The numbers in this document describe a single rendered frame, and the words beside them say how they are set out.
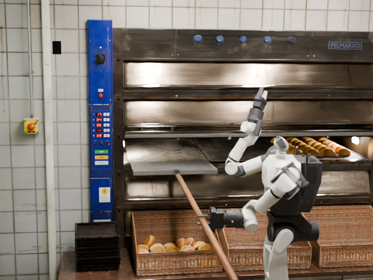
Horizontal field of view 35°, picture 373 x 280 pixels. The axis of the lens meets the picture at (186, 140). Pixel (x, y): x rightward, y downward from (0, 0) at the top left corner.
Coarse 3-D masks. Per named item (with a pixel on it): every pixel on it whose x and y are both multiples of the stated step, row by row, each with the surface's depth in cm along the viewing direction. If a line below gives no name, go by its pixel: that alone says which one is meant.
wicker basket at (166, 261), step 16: (144, 224) 406; (160, 224) 407; (176, 224) 409; (192, 224) 411; (144, 240) 405; (160, 240) 407; (176, 240) 408; (208, 240) 412; (144, 256) 363; (160, 256) 365; (176, 256) 367; (192, 256) 369; (208, 256) 370; (144, 272) 366; (160, 272) 367; (176, 272) 369; (192, 272) 370; (208, 272) 372
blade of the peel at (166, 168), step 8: (136, 168) 391; (144, 168) 391; (152, 168) 391; (160, 168) 392; (168, 168) 392; (176, 168) 393; (184, 168) 393; (192, 168) 393; (200, 168) 394; (208, 168) 394; (216, 168) 385
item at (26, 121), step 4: (24, 120) 380; (28, 120) 380; (32, 120) 381; (36, 120) 381; (24, 124) 381; (28, 124) 381; (36, 124) 382; (40, 124) 389; (24, 128) 381; (36, 128) 382; (40, 128) 388; (24, 132) 382; (28, 132) 382; (32, 132) 382; (36, 132) 383
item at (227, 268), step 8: (176, 176) 367; (184, 184) 343; (184, 192) 333; (192, 200) 313; (208, 232) 266; (216, 240) 258; (216, 248) 247; (224, 256) 238; (224, 264) 231; (232, 272) 223
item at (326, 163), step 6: (210, 162) 413; (216, 162) 413; (222, 162) 413; (240, 162) 414; (324, 162) 422; (330, 162) 423; (336, 162) 423; (342, 162) 424; (348, 162) 424; (354, 162) 425; (360, 162) 426; (366, 162) 426; (126, 168) 403
